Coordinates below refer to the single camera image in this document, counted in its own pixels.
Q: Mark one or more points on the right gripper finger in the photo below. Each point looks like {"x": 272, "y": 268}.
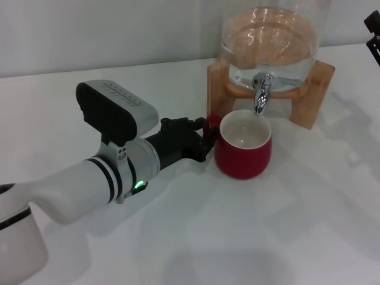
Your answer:
{"x": 375, "y": 50}
{"x": 374, "y": 20}

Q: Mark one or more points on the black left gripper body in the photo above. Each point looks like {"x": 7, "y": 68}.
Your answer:
{"x": 178, "y": 142}

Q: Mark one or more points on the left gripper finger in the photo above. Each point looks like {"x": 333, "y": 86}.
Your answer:
{"x": 209, "y": 139}
{"x": 202, "y": 123}

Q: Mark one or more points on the red ceramic cup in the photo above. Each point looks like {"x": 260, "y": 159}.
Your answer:
{"x": 243, "y": 160}

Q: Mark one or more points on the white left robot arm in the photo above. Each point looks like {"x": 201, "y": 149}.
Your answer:
{"x": 71, "y": 193}

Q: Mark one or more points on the chrome faucet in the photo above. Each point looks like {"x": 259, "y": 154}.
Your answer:
{"x": 262, "y": 99}

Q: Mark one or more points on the wooden dispenser stand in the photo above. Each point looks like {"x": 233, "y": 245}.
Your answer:
{"x": 216, "y": 95}

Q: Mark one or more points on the glass water dispenser jar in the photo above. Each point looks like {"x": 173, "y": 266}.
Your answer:
{"x": 267, "y": 41}

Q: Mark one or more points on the left wrist camera housing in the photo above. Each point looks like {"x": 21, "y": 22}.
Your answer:
{"x": 115, "y": 112}

